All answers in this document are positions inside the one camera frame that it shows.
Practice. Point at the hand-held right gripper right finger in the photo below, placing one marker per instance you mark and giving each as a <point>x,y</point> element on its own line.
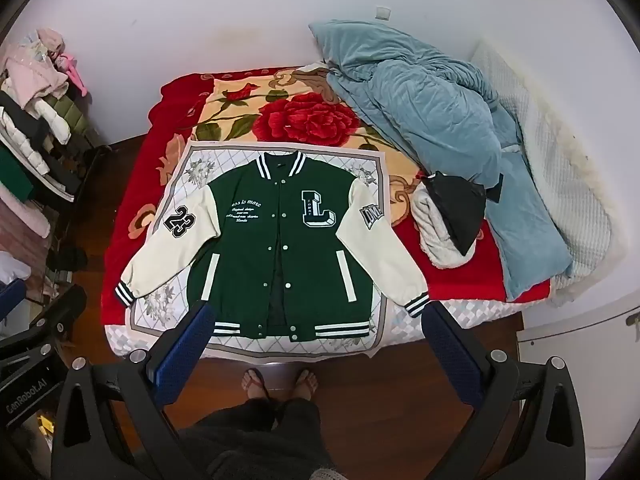
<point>450,352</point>

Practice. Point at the white fleece cloth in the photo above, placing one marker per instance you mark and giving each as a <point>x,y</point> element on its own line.
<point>435,240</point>

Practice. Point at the person's left foot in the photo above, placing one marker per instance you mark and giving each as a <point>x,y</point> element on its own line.
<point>254,385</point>

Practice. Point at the blue quilt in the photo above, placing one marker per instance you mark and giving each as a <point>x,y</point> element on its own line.
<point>425,110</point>

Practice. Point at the pile of clothes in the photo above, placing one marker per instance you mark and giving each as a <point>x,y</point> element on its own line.
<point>35,110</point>

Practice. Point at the white floral bordered mat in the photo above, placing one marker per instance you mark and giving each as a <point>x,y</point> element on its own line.
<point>197,170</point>

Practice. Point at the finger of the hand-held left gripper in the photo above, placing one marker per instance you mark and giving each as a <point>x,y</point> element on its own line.
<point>11,297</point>
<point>65,307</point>

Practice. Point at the diamond patterned bed sheet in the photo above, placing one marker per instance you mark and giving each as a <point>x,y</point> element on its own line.
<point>475,317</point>

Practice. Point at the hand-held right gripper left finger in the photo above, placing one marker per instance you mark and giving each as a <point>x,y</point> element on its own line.
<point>184,352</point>

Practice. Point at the red floral blanket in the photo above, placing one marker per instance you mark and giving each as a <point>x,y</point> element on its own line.
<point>300,120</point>

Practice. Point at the white black folded garment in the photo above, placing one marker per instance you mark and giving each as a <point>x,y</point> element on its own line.
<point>460,210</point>

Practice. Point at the white quilted blanket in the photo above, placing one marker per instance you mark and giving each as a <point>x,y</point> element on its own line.
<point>560,160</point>

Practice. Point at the green and cream varsity jacket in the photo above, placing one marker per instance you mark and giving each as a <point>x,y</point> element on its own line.
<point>240,260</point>

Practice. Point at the person's right foot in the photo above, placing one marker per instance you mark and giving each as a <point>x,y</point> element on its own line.
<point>305,384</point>

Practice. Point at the person's foot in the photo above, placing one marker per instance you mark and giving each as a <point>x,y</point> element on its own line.
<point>254,385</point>
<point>305,384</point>

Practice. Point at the person's dark pants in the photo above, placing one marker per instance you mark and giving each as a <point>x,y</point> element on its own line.
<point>260,440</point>

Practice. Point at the white wall socket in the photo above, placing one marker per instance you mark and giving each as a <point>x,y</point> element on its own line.
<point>383,13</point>

